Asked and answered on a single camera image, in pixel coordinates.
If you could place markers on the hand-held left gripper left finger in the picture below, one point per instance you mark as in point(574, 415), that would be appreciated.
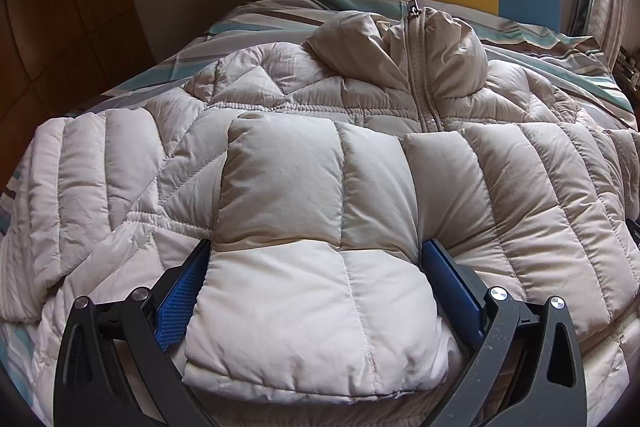
point(176, 307)

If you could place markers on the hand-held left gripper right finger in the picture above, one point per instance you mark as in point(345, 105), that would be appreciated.
point(452, 287)

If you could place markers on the beige puffer jacket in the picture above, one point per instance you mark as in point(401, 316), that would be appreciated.
point(300, 187)

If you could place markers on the striped bed sheet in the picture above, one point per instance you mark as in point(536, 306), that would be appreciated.
point(280, 14)

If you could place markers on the brown wooden wardrobe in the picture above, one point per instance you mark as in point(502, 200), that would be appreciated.
point(60, 7)

